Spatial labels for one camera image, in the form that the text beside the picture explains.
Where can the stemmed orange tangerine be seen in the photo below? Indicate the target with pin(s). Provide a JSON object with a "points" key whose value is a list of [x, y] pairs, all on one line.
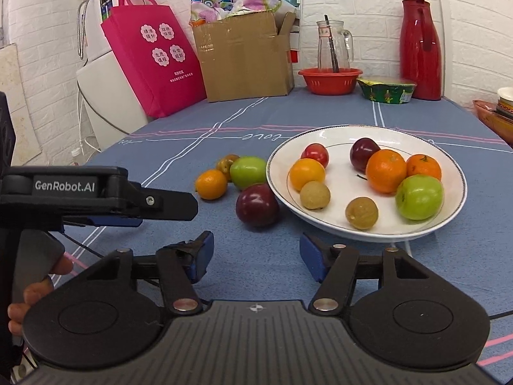
{"points": [[424, 167]]}

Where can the colourful printed cloth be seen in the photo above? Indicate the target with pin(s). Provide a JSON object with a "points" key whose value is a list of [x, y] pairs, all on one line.
{"points": [[244, 4]]}

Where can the dark purple plum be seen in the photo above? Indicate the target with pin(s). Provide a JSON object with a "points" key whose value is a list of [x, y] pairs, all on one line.
{"points": [[364, 153], [257, 205]]}

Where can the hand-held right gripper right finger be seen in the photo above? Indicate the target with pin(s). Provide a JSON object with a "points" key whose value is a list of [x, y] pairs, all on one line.
{"points": [[310, 254]]}

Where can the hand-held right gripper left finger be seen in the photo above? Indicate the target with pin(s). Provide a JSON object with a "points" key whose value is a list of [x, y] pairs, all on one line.
{"points": [[206, 248]]}

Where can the glass pitcher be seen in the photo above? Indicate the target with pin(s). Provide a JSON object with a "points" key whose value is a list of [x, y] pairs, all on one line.
{"points": [[334, 48]]}

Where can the person's left hand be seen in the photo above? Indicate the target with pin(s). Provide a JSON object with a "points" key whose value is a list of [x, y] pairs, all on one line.
{"points": [[38, 288]]}

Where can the small yellow-orange kumquat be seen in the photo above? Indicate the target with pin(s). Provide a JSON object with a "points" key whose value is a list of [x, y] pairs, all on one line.
{"points": [[211, 184], [307, 173]]}

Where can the white water purifier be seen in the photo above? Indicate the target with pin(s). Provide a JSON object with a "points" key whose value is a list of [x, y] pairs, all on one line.
{"points": [[98, 28]]}

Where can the white plate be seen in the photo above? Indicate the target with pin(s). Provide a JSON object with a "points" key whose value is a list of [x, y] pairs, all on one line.
{"points": [[340, 224]]}

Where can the cardboard box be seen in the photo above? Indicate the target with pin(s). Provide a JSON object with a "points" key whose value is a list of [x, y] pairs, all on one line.
{"points": [[244, 64]]}

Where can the red plastic basket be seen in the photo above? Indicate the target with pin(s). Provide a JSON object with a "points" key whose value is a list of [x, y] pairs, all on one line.
{"points": [[329, 82]]}

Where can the orange-brown bowl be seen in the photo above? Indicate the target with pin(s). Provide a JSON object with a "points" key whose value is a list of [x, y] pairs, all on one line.
{"points": [[497, 122]]}

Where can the mottled yellow red fruit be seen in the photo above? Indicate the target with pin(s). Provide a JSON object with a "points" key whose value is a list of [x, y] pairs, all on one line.
{"points": [[226, 164]]}

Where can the patterned small bowl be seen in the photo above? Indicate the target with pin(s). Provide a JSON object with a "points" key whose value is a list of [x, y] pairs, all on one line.
{"points": [[505, 111]]}

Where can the pink tote bag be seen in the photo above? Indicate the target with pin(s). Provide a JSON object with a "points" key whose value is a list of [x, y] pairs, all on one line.
{"points": [[156, 56]]}

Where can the white washing machine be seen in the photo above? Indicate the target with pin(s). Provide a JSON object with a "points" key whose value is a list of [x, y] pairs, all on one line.
{"points": [[108, 100]]}

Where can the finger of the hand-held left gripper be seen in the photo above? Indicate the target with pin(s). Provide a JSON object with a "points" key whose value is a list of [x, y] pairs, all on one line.
{"points": [[172, 208], [116, 221]]}

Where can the metal utensil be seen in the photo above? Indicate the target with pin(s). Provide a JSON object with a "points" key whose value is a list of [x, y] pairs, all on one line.
{"points": [[333, 52]]}

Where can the brown longan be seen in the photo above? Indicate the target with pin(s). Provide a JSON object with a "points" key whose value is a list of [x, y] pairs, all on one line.
{"points": [[362, 213], [315, 195]]}

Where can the red thermos jug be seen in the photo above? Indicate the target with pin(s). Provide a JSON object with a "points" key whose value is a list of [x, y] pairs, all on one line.
{"points": [[421, 56]]}

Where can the green instant noodle bowl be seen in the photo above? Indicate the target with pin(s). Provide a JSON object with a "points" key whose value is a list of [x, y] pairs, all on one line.
{"points": [[386, 91]]}

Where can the green apple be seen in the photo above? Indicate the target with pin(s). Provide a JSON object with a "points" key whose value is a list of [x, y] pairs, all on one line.
{"points": [[419, 197], [248, 172]]}

